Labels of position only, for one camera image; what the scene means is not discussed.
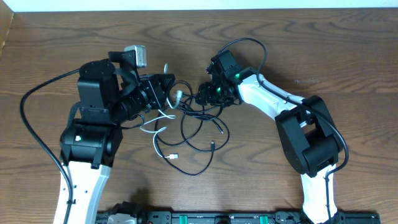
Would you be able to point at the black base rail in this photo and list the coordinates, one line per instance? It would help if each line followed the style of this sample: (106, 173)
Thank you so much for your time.
(163, 217)

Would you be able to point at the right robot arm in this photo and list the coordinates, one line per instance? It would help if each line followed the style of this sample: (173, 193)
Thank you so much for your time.
(310, 140)

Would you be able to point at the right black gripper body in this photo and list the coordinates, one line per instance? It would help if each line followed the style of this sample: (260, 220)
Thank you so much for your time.
(215, 94)

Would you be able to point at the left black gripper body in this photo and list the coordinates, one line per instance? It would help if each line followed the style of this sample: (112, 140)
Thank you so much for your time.
(150, 90)

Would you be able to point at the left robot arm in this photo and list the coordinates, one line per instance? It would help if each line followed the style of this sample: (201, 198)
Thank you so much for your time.
(111, 92)

